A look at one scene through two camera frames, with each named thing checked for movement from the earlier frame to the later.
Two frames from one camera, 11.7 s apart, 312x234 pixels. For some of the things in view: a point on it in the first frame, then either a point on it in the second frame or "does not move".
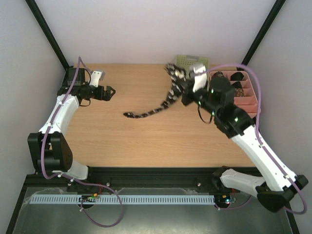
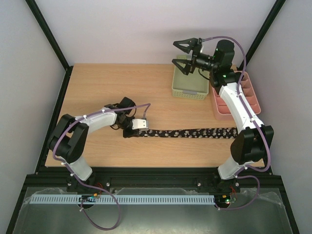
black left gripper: [107, 97] → [133, 133]
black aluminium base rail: [114, 178] does not move
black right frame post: [276, 8] does not move
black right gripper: [184, 88] → [194, 56]
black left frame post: [48, 32] does not move
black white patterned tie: [178, 78] → [201, 133]
